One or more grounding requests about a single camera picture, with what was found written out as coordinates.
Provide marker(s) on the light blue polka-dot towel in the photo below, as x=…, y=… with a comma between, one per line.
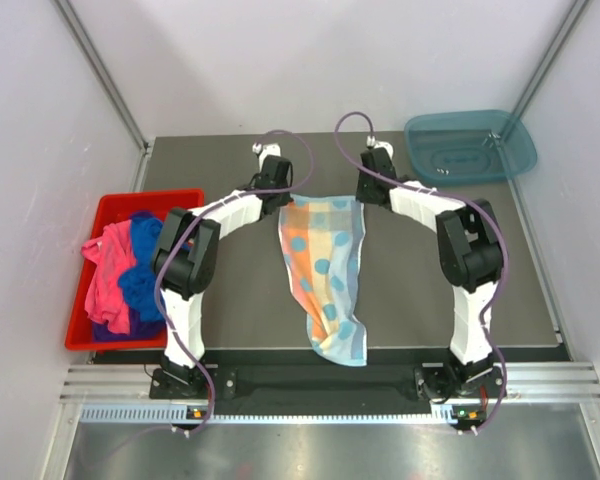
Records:
x=321, y=239

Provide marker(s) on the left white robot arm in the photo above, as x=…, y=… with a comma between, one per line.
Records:
x=186, y=251

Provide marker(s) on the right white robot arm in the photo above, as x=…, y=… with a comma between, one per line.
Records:
x=470, y=255

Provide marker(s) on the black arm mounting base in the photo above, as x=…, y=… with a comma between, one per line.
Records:
x=324, y=390

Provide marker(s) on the purple towel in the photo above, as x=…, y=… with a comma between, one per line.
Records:
x=138, y=330

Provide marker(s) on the teal translucent plastic tray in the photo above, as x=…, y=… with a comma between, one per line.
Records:
x=469, y=147

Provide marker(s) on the pink towel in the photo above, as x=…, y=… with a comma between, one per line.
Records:
x=112, y=255

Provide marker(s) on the red plastic bin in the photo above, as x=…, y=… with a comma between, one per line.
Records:
x=113, y=208

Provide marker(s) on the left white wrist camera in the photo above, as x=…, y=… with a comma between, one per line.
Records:
x=263, y=150

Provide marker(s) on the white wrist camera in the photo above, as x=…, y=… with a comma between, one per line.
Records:
x=373, y=143
x=263, y=150

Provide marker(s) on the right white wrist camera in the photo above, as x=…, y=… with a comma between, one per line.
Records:
x=373, y=143

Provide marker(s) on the white slotted cable duct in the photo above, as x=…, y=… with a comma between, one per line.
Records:
x=184, y=414

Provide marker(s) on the left aluminium frame post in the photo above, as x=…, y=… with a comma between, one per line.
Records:
x=79, y=33

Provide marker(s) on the aluminium frame post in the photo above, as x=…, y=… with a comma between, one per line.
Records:
x=79, y=33
x=575, y=12

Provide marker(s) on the aluminium front rail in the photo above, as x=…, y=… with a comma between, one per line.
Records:
x=535, y=382

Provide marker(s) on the right aluminium frame post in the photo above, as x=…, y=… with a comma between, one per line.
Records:
x=575, y=12

